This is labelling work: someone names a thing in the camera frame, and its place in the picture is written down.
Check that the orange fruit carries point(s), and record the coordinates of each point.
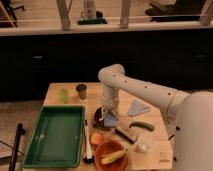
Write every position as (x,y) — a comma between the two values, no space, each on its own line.
(96,139)

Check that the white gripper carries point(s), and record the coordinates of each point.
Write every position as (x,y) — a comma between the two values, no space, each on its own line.
(110,103)

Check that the orange bowl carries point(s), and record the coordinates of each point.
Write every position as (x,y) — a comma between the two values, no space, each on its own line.
(108,147)

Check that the white handled utensil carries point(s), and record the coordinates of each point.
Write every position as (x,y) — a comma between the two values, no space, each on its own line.
(88,158)

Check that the brown cup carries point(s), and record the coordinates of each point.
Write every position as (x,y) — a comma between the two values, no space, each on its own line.
(82,91)

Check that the green dustpan with bottle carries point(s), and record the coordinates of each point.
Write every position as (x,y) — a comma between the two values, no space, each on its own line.
(90,15)

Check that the black stand pole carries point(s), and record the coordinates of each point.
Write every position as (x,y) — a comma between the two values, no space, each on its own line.
(19,132)

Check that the dark purple bowl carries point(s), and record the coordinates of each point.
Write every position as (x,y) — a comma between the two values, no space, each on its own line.
(99,117)

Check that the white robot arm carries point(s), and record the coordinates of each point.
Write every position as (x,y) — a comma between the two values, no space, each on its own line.
(193,145)

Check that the brown scrubbing brush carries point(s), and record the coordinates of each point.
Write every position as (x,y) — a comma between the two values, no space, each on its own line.
(131,138)

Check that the yellow corn cob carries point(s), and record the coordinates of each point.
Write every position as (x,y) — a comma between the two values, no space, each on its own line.
(112,157)

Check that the green translucent cup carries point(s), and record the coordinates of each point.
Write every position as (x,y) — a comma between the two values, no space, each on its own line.
(63,95)

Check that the blue sponge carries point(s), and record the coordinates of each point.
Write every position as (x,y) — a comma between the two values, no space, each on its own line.
(110,119)

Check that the green plastic tray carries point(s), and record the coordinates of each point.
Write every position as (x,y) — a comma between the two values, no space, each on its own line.
(56,140)

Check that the green cucumber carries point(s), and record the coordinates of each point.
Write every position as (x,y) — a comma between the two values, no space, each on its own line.
(145,125)

